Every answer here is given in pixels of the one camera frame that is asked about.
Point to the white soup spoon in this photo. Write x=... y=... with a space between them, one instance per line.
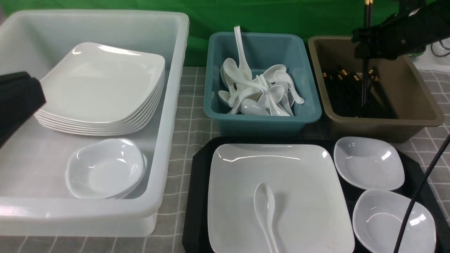
x=264 y=206

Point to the large white rice plate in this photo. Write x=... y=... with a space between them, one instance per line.
x=311 y=214

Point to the black chopstick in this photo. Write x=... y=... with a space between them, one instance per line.
x=365 y=68

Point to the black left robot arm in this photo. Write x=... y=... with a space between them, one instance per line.
x=21 y=96

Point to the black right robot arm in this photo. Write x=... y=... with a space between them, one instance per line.
x=403 y=33

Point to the top stacked white plate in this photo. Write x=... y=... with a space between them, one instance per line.
x=89 y=57

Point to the pile of white spoons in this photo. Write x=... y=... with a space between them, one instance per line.
x=249 y=100

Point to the upright white spoon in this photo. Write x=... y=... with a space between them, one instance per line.
x=243 y=66

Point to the teal plastic bin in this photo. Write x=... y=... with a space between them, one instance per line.
x=262 y=50

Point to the bundle of black chopsticks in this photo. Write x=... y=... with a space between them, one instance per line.
x=344 y=93

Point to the stack of white plates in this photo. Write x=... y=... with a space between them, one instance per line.
x=105 y=126

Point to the green backdrop cloth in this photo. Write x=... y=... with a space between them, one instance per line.
x=304 y=18

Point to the brown plastic bin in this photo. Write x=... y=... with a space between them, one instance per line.
x=406 y=92

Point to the black serving tray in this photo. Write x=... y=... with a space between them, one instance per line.
x=195 y=238

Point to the large white plastic tub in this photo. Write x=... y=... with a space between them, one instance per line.
x=34 y=198

